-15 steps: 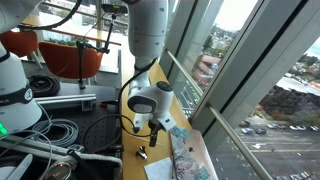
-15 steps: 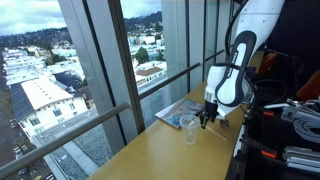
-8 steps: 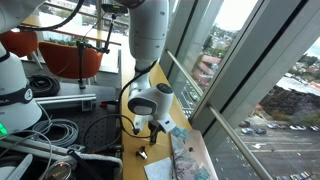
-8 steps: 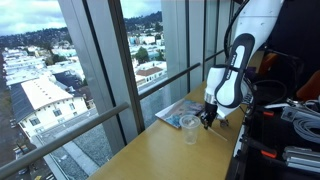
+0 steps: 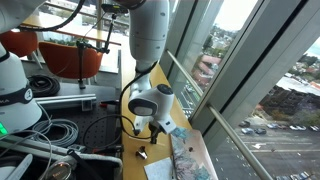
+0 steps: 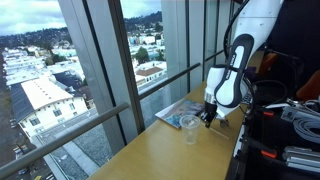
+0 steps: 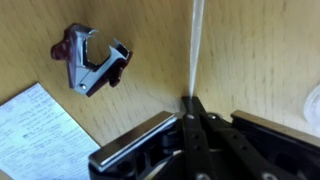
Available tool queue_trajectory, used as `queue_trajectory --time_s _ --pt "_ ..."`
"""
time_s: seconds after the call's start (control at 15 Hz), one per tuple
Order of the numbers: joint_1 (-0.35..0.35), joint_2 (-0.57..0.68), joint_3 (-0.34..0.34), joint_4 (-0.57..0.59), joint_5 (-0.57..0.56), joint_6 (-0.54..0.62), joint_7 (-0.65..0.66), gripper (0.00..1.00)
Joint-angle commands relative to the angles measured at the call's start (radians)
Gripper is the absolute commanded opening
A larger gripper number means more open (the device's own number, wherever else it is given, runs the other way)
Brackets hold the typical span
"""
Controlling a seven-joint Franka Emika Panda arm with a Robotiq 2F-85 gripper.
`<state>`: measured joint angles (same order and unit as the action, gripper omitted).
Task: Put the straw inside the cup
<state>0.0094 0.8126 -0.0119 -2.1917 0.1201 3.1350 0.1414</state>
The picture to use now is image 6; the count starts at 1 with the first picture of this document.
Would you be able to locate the orange seat cushion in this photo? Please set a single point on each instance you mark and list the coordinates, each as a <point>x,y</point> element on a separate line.
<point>310,88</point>

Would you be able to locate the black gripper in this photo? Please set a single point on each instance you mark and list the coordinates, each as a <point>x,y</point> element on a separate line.
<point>209,111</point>

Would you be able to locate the black equipment cart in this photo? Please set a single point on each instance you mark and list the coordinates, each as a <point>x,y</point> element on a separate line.
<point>266,133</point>

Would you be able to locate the orange tipped black clamp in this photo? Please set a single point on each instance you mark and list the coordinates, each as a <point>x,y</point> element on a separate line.
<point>266,112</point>
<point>265,151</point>

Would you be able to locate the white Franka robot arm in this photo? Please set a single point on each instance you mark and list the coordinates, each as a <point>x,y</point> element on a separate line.
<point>233,76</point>

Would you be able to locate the orange chair back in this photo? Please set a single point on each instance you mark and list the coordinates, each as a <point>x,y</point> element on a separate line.
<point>268,62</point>

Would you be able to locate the grey power strip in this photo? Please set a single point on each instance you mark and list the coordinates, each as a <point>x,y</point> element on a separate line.
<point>293,114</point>

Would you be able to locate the long grey handrail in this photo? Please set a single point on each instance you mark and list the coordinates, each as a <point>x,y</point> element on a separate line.
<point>66,133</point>

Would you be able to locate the wide grey window pillar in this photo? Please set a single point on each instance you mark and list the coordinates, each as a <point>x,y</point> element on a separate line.
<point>110,66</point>

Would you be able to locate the silver metal bars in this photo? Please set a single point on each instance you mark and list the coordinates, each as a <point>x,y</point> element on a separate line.
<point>301,160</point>

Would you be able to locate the clear plastic cup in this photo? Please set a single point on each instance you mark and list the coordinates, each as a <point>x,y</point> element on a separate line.
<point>190,130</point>

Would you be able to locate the clear plastic straw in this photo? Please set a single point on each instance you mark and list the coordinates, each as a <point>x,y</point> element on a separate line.
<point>220,133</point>

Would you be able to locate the short grey handrail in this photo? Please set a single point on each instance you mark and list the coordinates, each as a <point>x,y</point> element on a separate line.
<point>215,55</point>

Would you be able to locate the small metal clip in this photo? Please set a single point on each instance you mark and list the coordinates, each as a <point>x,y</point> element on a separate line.
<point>225,123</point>

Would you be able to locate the colourful magazine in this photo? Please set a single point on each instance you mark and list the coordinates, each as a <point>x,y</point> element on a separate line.
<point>178,111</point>

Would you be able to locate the pale grey window pillar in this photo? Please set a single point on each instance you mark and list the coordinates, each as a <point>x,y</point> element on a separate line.
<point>175,46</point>

